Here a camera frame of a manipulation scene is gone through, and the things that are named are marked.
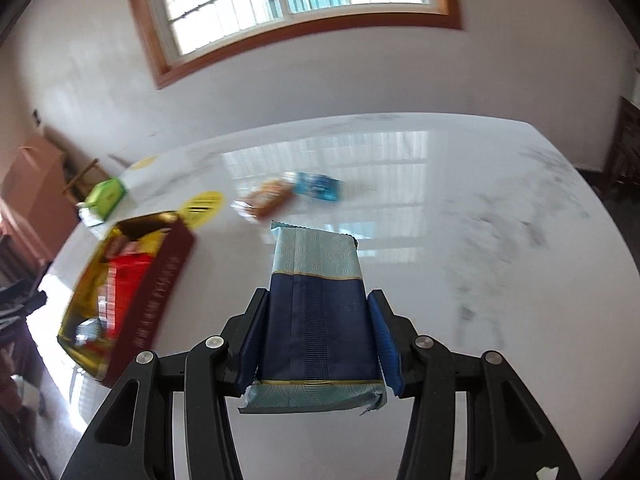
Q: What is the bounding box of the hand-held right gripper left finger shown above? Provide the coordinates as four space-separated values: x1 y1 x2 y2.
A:
60 287 271 480

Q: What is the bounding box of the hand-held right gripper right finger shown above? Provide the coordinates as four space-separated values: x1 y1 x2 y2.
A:
367 289 583 480

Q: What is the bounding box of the navy and teal snack packet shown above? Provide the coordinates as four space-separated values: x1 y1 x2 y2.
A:
237 220 388 416

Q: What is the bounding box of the maroon box with gold lining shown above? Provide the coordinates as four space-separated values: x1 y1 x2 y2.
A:
56 210 196 388

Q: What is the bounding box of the red snack packet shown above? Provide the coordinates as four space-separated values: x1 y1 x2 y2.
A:
102 255 153 331

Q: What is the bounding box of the small orange snack packet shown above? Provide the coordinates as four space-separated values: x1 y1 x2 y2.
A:
231 177 297 220

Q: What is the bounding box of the blue candy packet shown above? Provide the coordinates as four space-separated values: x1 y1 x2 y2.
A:
292 171 346 203

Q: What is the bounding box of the light wooden chair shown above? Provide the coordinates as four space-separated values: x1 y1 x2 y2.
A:
62 157 101 196

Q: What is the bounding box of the pink cardboard box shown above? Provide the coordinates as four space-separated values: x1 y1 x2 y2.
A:
0 132 66 261

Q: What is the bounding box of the dark wooden chair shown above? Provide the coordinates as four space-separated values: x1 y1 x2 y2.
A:
602 95 640 191

